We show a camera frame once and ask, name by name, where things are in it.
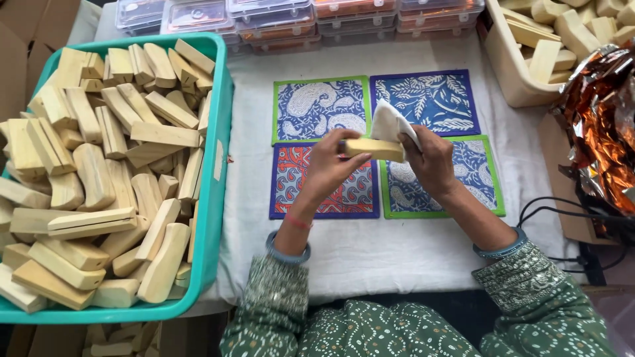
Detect person's right hand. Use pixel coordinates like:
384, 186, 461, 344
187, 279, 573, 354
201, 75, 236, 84
397, 125, 463, 202

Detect person's left hand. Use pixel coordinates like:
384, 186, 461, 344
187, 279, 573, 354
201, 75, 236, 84
290, 128, 373, 217

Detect pale wooden comb block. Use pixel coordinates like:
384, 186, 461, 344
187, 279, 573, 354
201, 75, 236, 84
344, 137, 405, 164

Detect white polishing cloth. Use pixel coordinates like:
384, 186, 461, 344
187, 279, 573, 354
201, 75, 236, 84
369, 99, 423, 152

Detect purple-bordered blue leaf mat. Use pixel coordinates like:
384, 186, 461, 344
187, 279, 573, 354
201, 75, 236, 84
369, 69, 481, 138

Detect green-bordered blue paisley mat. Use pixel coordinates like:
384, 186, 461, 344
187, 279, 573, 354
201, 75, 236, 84
271, 75, 372, 146
379, 134, 507, 220

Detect white tablecloth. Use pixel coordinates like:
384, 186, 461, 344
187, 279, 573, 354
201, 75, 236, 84
67, 0, 588, 318

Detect cream plastic crate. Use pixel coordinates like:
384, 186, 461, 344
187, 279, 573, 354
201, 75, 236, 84
484, 0, 576, 109

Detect purple-bordered red paisley mat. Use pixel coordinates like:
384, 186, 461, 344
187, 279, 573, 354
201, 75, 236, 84
269, 142, 381, 220

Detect red wrist thread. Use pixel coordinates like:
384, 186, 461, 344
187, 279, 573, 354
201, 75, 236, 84
284, 212, 314, 230

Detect blue bangle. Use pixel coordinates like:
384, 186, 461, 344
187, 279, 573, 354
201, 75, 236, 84
472, 226, 528, 260
265, 230, 312, 265

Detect flat brown cardboard sheet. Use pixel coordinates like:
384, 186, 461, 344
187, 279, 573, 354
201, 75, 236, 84
538, 113, 617, 247

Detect stack of clear plastic boxes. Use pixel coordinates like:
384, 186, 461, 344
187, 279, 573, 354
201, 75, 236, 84
114, 0, 486, 56

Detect green patterned dress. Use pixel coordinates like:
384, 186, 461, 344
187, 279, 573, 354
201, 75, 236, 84
219, 240, 619, 357

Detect orange silver foil wrapping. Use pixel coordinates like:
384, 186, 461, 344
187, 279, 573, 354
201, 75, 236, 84
551, 42, 635, 219

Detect heap of wooden pieces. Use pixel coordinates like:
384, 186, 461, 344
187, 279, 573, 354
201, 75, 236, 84
498, 0, 635, 85

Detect teal plastic crate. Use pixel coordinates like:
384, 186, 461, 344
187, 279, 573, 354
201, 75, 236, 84
0, 32, 235, 325

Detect black power adapter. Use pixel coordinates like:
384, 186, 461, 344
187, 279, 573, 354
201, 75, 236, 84
577, 241, 607, 287

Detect pile of wooden blocks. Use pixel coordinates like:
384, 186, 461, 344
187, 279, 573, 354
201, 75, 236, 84
0, 38, 216, 314

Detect wooden blocks under crate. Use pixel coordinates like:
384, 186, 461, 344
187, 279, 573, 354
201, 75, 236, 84
82, 321, 162, 357

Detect brown cardboard boxes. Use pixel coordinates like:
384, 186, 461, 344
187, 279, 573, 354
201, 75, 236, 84
0, 0, 83, 122

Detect black cable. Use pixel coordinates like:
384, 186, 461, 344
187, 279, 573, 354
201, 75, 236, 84
516, 197, 635, 273

